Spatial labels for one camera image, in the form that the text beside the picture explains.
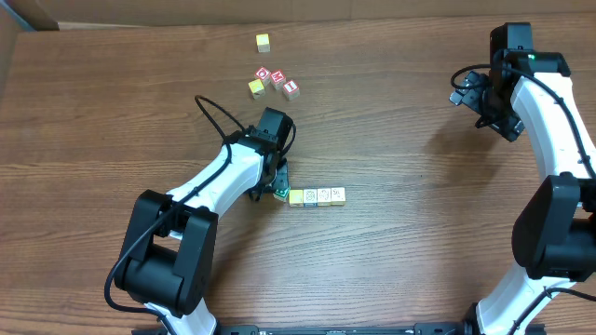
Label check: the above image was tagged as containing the plain wooden picture block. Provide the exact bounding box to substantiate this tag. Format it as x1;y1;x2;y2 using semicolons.
273;187;291;202

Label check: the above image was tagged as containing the yellow-topped wooden block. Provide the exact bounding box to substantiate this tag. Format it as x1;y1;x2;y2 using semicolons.
288;189;304;208

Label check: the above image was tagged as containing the wooden block letter E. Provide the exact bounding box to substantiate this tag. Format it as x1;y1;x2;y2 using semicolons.
303;189;318;207

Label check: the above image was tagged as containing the blue-topped wooden letter block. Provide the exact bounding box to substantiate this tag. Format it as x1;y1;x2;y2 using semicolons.
317;188;332;207

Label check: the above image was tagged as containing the green-sided wooden picture block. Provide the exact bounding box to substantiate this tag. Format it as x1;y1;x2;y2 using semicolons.
331;187;346;206

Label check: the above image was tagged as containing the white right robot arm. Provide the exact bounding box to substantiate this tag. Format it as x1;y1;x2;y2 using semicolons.
442;22;595;334

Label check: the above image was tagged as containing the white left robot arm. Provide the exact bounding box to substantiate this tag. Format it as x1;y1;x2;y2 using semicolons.
105;108;295;334

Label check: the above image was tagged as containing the red block letter I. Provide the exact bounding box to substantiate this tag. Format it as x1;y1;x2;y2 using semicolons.
282;80;300;101

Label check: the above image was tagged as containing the yellow wooden block left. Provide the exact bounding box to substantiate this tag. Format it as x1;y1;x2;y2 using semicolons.
249;79;266;100

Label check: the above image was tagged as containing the yellow wooden block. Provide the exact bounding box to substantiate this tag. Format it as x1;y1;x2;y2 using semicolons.
255;33;271;53
249;79;266;100

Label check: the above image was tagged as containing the red block letter M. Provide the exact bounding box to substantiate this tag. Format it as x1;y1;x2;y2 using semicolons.
270;70;287;90

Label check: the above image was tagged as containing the red block letter C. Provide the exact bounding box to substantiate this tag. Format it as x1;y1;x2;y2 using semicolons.
254;67;271;87

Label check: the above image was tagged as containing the far yellow wooden block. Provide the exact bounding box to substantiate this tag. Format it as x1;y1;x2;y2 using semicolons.
255;33;271;53

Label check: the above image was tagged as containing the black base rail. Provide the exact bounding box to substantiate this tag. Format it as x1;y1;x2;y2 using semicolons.
214;322;471;335

